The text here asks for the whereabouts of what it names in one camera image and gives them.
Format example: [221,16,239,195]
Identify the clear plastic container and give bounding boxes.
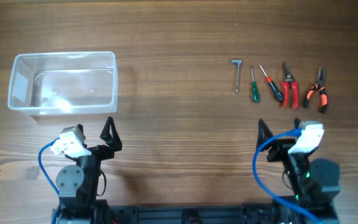
[7,51,119,116]

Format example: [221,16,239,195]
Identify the orange black needle-nose pliers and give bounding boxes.
[303,67,328,113]

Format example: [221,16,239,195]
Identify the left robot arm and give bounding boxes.
[52,117,122,224]

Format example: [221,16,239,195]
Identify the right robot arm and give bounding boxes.
[244,119,341,223]

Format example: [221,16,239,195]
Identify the red and black screwdriver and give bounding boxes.
[259,65,284,103]

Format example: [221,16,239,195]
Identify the small metal socket wrench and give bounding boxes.
[231,59,242,94]

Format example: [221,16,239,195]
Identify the right blue cable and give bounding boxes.
[252,128,323,224]

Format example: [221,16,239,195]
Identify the blue cable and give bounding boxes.
[252,128,323,224]
[37,138,62,224]

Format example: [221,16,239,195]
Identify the green handled screwdriver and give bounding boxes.
[250,67,259,103]

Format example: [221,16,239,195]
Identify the red handled pruning shears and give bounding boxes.
[282,62,299,110]

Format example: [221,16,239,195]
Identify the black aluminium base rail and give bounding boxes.
[110,204,278,224]

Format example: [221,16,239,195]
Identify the left blue cable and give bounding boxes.
[37,138,62,224]

